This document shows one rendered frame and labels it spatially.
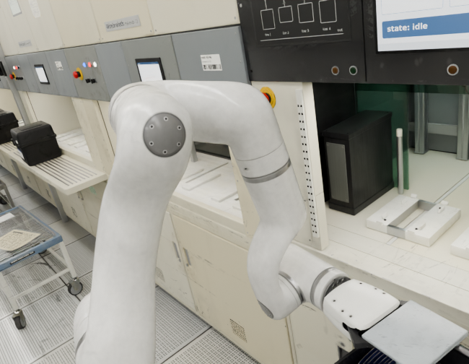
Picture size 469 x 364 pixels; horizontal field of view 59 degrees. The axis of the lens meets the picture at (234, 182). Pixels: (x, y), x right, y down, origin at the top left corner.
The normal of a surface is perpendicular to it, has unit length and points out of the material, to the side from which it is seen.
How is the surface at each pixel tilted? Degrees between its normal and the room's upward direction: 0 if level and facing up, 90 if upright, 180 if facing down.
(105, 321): 57
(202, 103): 76
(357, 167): 90
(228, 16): 90
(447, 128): 90
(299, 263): 21
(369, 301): 4
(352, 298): 1
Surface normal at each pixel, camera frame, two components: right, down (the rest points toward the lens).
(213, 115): -0.36, 0.32
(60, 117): 0.64, 0.19
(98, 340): 0.03, -0.23
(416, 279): -0.18, -0.90
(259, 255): -0.78, -0.21
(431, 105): -0.75, 0.38
